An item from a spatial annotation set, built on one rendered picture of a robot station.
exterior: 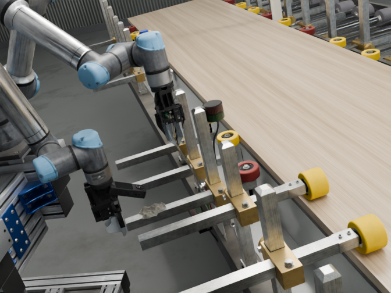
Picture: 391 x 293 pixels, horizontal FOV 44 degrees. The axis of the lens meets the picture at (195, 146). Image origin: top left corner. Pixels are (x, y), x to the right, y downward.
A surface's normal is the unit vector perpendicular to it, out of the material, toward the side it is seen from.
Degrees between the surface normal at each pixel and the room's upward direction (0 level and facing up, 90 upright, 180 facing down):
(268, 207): 90
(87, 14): 90
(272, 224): 90
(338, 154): 0
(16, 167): 90
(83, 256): 0
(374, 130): 0
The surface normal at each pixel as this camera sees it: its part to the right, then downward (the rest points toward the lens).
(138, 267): -0.21, -0.87
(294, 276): 0.28, 0.40
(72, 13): -0.12, 0.48
